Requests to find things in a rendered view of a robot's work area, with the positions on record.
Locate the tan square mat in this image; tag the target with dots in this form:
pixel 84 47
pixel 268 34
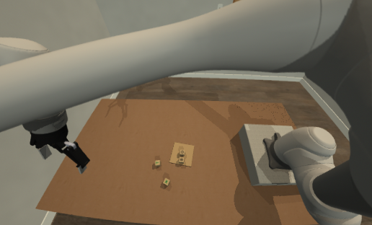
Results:
pixel 176 154

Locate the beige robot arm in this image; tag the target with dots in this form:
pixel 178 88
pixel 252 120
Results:
pixel 329 40

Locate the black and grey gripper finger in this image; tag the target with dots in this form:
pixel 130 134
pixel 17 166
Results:
pixel 74 153
pixel 42 148

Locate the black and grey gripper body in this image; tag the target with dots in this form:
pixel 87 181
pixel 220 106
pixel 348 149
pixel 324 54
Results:
pixel 57 137

